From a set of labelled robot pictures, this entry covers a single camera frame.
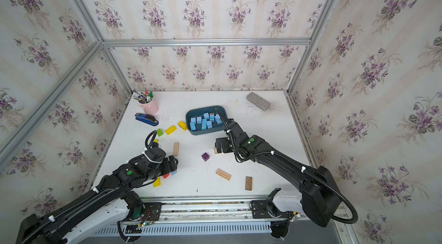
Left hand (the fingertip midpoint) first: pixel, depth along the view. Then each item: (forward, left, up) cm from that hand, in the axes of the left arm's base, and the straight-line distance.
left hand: (173, 164), depth 80 cm
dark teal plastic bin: (+28, -13, -4) cm, 31 cm away
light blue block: (+29, -6, -3) cm, 30 cm away
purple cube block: (+6, -15, -5) cm, 16 cm away
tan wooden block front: (-2, -24, -6) cm, 25 cm away
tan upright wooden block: (+12, +2, -7) cm, 14 cm away
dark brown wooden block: (-7, -36, -5) cm, 37 cm away
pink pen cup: (+36, +20, -1) cm, 41 cm away
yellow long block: (+23, +7, -6) cm, 25 cm away
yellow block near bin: (+25, 0, -5) cm, 26 cm away
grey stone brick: (+43, -48, -3) cm, 64 cm away
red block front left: (-3, +4, -6) cm, 8 cm away
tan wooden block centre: (+4, -20, +7) cm, 21 cm away
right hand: (+9, -26, +5) cm, 28 cm away
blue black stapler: (+30, +22, -4) cm, 37 cm away
